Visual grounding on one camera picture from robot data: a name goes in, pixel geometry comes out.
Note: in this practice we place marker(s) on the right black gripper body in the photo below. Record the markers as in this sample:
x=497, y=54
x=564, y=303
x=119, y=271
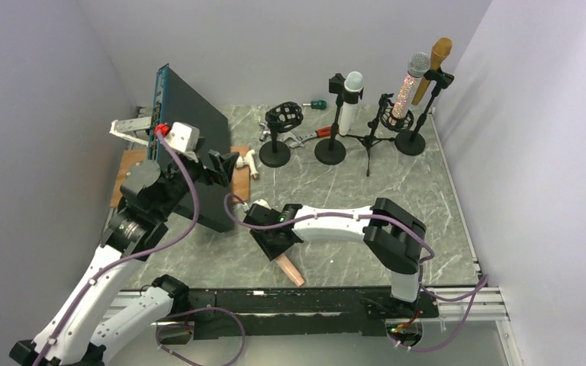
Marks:
x=272, y=247

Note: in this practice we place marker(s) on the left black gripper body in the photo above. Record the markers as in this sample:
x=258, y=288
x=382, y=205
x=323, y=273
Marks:
x=201, y=173

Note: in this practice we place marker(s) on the pink microphone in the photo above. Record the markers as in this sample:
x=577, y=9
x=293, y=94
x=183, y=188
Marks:
x=290, y=270

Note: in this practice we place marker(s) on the black clip round-base stand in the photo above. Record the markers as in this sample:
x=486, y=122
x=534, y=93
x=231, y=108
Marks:
x=331, y=151

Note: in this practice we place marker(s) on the white microphone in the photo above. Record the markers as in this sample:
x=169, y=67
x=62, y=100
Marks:
x=352, y=94

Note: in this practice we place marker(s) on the glitter microphone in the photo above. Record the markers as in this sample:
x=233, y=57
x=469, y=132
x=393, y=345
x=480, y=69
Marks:
x=418, y=65

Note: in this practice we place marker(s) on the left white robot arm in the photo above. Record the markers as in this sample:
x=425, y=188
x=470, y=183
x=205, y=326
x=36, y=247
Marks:
x=79, y=334

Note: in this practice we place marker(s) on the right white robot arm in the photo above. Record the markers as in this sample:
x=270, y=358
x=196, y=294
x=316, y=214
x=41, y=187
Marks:
x=392, y=234

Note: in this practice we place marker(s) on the tall black mic stand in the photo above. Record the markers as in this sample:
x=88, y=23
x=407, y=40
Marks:
x=411, y=142

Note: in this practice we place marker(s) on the gold microphone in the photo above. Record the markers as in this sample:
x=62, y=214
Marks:
x=440, y=51

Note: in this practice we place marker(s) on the white pipe fitting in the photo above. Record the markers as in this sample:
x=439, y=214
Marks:
x=248, y=160

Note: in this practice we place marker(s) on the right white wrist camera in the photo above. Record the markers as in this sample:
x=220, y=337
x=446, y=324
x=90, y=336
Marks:
x=262, y=203

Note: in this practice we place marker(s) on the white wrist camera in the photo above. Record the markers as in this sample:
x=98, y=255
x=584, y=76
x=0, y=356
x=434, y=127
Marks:
x=181, y=138
x=262, y=203

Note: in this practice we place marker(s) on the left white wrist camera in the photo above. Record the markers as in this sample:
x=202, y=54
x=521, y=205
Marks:
x=181, y=138

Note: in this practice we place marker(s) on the red handled adjustable wrench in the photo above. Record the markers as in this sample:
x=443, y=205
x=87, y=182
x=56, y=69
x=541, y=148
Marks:
x=292, y=139

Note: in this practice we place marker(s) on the black shock-mount round-base stand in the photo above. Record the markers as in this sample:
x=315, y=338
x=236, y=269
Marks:
x=281, y=119

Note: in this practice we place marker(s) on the blue network switch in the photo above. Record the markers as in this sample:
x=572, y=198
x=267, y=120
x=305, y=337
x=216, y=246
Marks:
x=174, y=100

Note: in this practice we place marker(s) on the white bracket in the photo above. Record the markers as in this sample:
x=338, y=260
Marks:
x=126, y=129

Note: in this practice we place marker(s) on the green handled screwdriver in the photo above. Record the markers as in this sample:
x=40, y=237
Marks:
x=316, y=105

